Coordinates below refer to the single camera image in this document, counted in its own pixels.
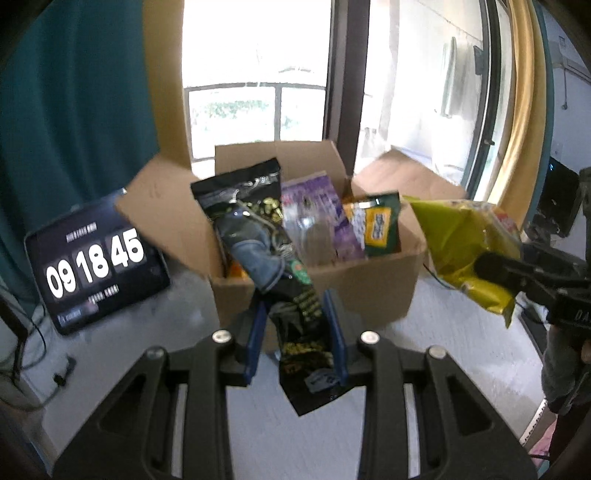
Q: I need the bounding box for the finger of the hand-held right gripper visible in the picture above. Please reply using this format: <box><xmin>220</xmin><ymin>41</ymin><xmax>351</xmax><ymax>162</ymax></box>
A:
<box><xmin>473</xmin><ymin>251</ymin><xmax>559</xmax><ymax>301</ymax></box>

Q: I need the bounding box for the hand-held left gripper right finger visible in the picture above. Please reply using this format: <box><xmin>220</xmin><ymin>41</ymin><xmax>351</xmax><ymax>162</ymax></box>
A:
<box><xmin>322</xmin><ymin>290</ymin><xmax>539</xmax><ymax>480</ymax></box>

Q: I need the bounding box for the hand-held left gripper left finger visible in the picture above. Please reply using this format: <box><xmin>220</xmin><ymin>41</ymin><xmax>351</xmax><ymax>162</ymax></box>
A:
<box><xmin>53</xmin><ymin>302</ymin><xmax>269</xmax><ymax>480</ymax></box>

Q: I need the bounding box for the black gold snack packet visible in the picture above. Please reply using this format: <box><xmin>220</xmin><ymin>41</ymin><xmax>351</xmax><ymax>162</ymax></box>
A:
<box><xmin>268</xmin><ymin>258</ymin><xmax>354</xmax><ymax>417</ymax></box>

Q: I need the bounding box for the brown cardboard box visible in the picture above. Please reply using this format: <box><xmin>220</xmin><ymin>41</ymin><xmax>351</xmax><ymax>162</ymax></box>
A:
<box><xmin>115</xmin><ymin>140</ymin><xmax>469</xmax><ymax>354</ymax></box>

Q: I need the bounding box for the yellow snack bag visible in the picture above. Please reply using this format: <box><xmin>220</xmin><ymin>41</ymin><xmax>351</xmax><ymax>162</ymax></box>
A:
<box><xmin>406</xmin><ymin>198</ymin><xmax>522</xmax><ymax>328</ymax></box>

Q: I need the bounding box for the person's right forearm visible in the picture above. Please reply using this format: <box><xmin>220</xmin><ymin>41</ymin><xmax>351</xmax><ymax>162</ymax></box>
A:
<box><xmin>540</xmin><ymin>342</ymin><xmax>591</xmax><ymax>416</ymax></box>

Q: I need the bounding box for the white table mat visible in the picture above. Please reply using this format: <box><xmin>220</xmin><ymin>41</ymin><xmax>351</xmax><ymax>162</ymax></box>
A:
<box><xmin>41</xmin><ymin>258</ymin><xmax>550</xmax><ymax>480</ymax></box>

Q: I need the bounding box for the green yellow snack packet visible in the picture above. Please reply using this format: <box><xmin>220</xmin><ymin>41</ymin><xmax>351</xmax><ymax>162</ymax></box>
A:
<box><xmin>342</xmin><ymin>192</ymin><xmax>402</xmax><ymax>258</ymax></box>

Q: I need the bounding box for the pink cloth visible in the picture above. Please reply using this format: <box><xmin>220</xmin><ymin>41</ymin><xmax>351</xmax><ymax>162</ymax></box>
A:
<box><xmin>531</xmin><ymin>427</ymin><xmax>555</xmax><ymax>457</ymax></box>

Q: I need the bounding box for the narrow teal curtain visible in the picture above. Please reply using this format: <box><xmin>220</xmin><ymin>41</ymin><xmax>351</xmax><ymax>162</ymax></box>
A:
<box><xmin>536</xmin><ymin>0</ymin><xmax>561</xmax><ymax>204</ymax></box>

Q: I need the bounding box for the purple snack packet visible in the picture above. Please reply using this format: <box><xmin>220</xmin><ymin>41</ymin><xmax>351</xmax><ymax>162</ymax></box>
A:
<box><xmin>281</xmin><ymin>172</ymin><xmax>366</xmax><ymax>266</ymax></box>

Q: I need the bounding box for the black nut snack bag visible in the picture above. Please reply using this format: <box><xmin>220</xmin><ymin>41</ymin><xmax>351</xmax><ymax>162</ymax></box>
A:
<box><xmin>191</xmin><ymin>158</ymin><xmax>296</xmax><ymax>294</ymax></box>

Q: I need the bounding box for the long yellow curtain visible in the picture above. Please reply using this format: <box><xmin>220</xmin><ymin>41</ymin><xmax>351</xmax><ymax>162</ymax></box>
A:
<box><xmin>499</xmin><ymin>0</ymin><xmax>552</xmax><ymax>217</ymax></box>

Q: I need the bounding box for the black tablet with clock display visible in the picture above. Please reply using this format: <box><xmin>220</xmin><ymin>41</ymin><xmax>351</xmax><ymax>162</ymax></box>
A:
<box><xmin>24</xmin><ymin>188</ymin><xmax>171</xmax><ymax>335</ymax></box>

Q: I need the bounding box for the grey hanging towel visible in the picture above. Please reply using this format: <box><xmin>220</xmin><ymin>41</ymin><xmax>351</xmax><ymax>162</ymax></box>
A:
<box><xmin>441</xmin><ymin>37</ymin><xmax>462</xmax><ymax>118</ymax></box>

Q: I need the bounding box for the white air conditioner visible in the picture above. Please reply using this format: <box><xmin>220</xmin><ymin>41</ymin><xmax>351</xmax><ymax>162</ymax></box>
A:
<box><xmin>549</xmin><ymin>34</ymin><xmax>591</xmax><ymax>77</ymax></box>

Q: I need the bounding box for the black balcony railing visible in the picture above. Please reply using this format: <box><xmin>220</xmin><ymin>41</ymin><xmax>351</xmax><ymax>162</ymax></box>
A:
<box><xmin>184</xmin><ymin>83</ymin><xmax>328</xmax><ymax>160</ymax></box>

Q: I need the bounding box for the grey usb cable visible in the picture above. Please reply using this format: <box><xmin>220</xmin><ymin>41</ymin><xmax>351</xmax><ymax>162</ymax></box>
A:
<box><xmin>52</xmin><ymin>355</ymin><xmax>77</xmax><ymax>387</ymax></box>

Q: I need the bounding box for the black cable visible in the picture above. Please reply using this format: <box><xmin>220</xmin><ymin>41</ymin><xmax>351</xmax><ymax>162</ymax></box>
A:
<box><xmin>0</xmin><ymin>277</ymin><xmax>51</xmax><ymax>411</ymax></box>

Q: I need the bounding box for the black window frame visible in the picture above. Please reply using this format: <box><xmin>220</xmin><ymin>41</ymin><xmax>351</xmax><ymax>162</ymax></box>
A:
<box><xmin>325</xmin><ymin>0</ymin><xmax>372</xmax><ymax>176</ymax></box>

